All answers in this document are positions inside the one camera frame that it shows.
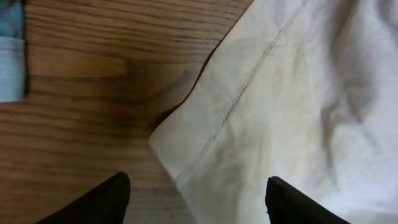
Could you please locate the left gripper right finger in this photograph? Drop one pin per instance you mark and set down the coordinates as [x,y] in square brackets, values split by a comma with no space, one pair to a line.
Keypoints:
[287,205]

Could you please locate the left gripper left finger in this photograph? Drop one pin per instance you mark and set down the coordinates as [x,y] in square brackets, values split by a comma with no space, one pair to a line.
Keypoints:
[104,204]

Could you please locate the beige khaki shorts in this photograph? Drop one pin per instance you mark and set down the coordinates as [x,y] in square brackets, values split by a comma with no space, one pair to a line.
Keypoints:
[302,90]

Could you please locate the folded light blue jeans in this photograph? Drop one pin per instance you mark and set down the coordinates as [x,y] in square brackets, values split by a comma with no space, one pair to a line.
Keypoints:
[13,68]

